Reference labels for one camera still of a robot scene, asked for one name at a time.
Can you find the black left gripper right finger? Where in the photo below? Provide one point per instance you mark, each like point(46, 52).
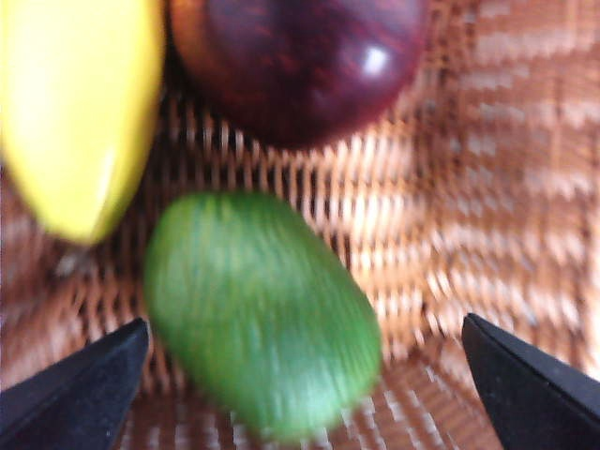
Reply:
point(529, 394)

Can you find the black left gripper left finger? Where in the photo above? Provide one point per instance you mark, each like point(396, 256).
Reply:
point(70, 398)

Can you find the green avocado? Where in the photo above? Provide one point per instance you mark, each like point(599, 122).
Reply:
point(262, 319)

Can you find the brown wicker basket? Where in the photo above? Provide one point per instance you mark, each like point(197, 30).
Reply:
point(469, 187)

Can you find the yellow banana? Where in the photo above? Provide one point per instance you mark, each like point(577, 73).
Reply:
point(79, 108)

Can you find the dark purple plum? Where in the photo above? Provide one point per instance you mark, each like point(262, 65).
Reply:
point(304, 65)

